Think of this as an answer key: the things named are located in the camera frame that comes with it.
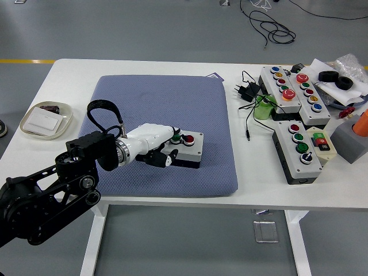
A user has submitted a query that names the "cream three-key switch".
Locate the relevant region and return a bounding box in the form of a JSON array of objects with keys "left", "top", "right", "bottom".
[{"left": 305, "top": 126, "right": 337, "bottom": 167}]

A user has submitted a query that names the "blue ring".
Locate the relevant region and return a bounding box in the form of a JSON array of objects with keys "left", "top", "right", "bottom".
[{"left": 330, "top": 96, "right": 368, "bottom": 109}]

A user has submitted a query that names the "white table leg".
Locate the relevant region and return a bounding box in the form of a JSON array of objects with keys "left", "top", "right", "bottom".
[
  {"left": 79, "top": 203, "right": 109, "bottom": 276},
  {"left": 284, "top": 209, "right": 313, "bottom": 276}
]

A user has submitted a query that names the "white floor cord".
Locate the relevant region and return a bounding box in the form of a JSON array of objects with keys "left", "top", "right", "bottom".
[{"left": 249, "top": 0, "right": 273, "bottom": 13}]

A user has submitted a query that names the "white paper sheet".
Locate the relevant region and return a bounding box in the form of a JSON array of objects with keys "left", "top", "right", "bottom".
[{"left": 309, "top": 58, "right": 368, "bottom": 106}]

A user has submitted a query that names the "black foam ring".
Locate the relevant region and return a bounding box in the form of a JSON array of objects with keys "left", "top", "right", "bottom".
[
  {"left": 317, "top": 70, "right": 340, "bottom": 83},
  {"left": 336, "top": 76, "right": 354, "bottom": 90}
]

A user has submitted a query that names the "green plastic cup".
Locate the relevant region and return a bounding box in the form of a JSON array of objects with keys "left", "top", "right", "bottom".
[{"left": 253, "top": 94, "right": 277, "bottom": 121}]

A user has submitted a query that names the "black power adapter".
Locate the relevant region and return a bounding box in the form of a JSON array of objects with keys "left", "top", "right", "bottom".
[{"left": 232, "top": 81, "right": 261, "bottom": 102}]

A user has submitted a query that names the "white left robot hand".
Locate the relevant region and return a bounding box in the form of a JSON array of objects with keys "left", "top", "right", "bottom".
[{"left": 125, "top": 122, "right": 185, "bottom": 169}]

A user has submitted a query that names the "beige shallow tray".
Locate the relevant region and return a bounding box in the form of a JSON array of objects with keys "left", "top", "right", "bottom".
[{"left": 19, "top": 100, "right": 73, "bottom": 141}]

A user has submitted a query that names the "long black floor cable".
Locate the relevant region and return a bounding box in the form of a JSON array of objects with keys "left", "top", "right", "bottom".
[{"left": 287, "top": 0, "right": 368, "bottom": 21}]

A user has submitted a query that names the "white wall switch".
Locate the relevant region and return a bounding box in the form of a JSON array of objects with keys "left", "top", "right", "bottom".
[{"left": 27, "top": 108, "right": 64, "bottom": 133}]

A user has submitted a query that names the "coiled black floor cable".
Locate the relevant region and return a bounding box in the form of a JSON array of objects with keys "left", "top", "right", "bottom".
[{"left": 240, "top": 0, "right": 297, "bottom": 50}]

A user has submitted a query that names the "black adapter cable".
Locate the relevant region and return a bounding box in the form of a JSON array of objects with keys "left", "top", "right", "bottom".
[{"left": 237, "top": 70, "right": 278, "bottom": 142}]

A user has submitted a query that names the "clear bubble wrap bag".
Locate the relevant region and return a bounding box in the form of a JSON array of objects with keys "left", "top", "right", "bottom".
[{"left": 326, "top": 53, "right": 368, "bottom": 84}]

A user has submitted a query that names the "orange cylinder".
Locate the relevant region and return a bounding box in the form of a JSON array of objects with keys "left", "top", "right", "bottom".
[{"left": 352, "top": 108, "right": 368, "bottom": 138}]

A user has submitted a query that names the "grey four-button control box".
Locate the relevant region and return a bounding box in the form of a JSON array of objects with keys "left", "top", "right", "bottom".
[
  {"left": 271, "top": 120, "right": 323, "bottom": 185},
  {"left": 159, "top": 129, "right": 204, "bottom": 169}
]

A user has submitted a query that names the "metal floor socket plate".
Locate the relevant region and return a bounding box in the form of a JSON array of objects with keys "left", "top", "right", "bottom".
[{"left": 252, "top": 220, "right": 279, "bottom": 244}]

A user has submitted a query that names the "blue-grey padded mat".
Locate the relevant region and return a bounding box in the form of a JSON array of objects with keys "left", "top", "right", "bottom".
[{"left": 79, "top": 75, "right": 239, "bottom": 198}]

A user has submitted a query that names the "purple-edged white card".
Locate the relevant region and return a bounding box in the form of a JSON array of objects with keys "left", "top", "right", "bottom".
[{"left": 205, "top": 71, "right": 225, "bottom": 83}]

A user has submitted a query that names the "grey block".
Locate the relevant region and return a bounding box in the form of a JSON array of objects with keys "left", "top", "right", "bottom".
[{"left": 329, "top": 113, "right": 368, "bottom": 164}]

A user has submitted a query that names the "red knob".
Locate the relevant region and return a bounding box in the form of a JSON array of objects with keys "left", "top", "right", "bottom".
[{"left": 338, "top": 106, "right": 357, "bottom": 119}]

